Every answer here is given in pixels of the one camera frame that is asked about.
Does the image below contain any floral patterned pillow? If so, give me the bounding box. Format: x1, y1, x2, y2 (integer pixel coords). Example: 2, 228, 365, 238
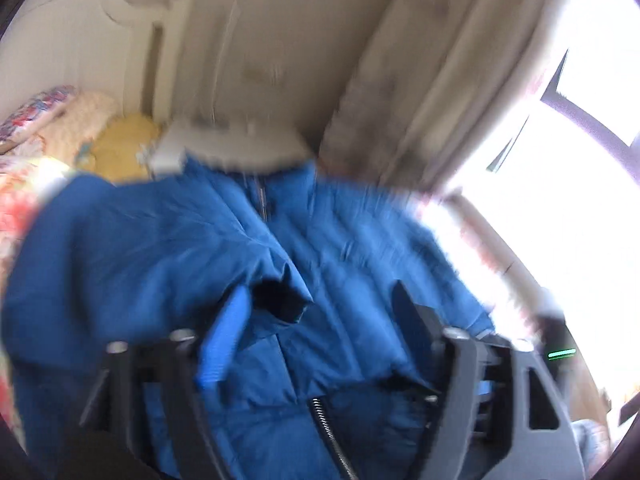
0, 85, 78, 148

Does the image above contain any floral bed sheet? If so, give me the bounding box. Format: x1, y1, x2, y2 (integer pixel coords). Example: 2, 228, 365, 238
0, 152, 76, 441

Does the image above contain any beige curtain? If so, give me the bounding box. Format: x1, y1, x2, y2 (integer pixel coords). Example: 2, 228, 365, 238
319, 0, 568, 197

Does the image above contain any blue padded jacket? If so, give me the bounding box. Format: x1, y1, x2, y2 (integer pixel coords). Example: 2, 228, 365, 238
0, 157, 497, 480

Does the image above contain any cream fluffy blanket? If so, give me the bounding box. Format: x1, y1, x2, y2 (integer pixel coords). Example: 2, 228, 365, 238
20, 91, 121, 161

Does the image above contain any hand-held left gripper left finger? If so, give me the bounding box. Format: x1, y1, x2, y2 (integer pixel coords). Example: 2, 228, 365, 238
75, 285, 251, 480

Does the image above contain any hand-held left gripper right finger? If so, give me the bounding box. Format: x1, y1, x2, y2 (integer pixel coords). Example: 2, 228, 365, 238
392, 280, 587, 480

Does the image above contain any white bed headboard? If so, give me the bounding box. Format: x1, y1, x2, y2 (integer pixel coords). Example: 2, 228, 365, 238
0, 0, 196, 126

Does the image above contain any yellow pillow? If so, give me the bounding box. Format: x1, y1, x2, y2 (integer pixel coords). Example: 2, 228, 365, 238
80, 112, 163, 183

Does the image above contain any window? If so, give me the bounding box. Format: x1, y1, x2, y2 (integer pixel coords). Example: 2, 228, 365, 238
440, 0, 640, 411

